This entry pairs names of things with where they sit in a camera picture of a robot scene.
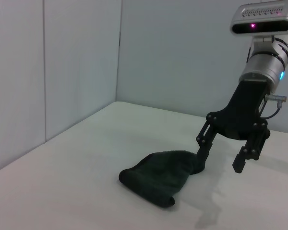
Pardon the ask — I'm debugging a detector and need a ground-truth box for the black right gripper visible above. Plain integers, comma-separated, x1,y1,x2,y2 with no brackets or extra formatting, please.
195,80,271,174

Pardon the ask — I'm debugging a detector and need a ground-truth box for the dark blue rag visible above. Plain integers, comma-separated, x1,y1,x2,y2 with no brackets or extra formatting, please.
119,149,205,208

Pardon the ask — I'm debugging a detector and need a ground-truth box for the right gripper cable with plug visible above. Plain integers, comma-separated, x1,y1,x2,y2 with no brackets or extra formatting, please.
262,94,288,119

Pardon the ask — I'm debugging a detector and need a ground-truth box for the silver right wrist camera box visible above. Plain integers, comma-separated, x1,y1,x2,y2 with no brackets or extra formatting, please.
229,0,288,37

